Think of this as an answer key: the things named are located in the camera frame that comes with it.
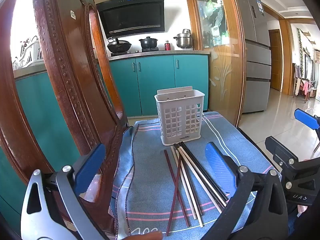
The distant chairs with clothes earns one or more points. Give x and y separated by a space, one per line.
305 85

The beige chopstick pair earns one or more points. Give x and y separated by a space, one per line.
207 187

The red canister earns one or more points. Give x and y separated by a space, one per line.
167 45

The black lidded pot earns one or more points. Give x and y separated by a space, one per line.
148 42

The dark red chopstick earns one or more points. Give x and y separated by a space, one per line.
175 192
175 182

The black wok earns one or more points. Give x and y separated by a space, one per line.
119 46

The black range hood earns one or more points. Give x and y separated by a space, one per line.
132 15

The brown interior door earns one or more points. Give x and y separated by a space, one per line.
275 60

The blue striped cloth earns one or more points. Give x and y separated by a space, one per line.
150 180

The wood framed glass door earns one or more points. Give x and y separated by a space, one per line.
222 55

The black chopstick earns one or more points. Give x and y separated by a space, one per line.
200 166

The silver refrigerator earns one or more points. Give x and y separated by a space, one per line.
255 55

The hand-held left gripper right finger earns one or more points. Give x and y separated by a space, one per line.
220 170

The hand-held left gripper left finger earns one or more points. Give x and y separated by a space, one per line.
90 167

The person's left hand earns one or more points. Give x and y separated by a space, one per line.
147 236

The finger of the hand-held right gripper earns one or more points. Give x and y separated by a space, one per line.
278 146
306 118

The white dish rack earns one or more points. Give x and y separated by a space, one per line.
27 55

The teal lower kitchen cabinets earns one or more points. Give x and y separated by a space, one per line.
155 85

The stainless steel pot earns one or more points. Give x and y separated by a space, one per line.
184 39

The white plastic utensil basket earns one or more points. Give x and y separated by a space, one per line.
177 120

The carved wooden chair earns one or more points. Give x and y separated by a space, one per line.
62 67

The gas stove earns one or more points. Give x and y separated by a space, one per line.
135 51

